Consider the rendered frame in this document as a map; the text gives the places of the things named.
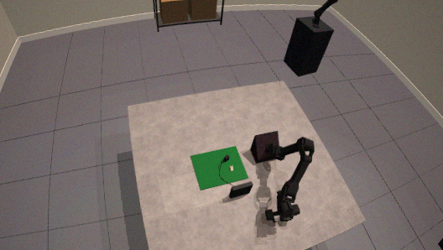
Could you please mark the green circuit board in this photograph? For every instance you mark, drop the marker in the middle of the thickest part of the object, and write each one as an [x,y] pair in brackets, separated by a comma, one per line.
[207,166]

